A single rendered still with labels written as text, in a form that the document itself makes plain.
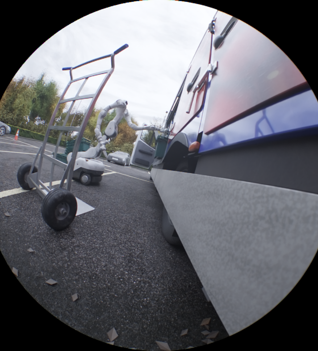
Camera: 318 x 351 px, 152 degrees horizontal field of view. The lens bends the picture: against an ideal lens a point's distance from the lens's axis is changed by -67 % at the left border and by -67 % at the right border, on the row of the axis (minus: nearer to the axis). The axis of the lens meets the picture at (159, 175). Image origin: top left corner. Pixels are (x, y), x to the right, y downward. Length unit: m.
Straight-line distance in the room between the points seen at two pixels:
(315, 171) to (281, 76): 0.14
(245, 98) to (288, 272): 0.28
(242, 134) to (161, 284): 0.62
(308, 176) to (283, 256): 0.09
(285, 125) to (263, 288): 0.20
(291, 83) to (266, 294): 0.26
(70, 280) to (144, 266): 0.37
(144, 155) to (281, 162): 4.66
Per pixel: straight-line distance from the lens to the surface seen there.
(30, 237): 0.77
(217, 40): 0.77
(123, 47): 0.95
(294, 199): 0.16
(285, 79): 0.23
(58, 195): 0.68
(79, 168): 1.82
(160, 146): 1.45
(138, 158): 4.58
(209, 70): 0.60
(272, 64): 0.28
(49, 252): 0.68
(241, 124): 0.27
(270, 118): 0.22
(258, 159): 0.22
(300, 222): 0.15
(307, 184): 0.17
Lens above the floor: 0.49
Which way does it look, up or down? 2 degrees down
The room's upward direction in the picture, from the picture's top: 16 degrees clockwise
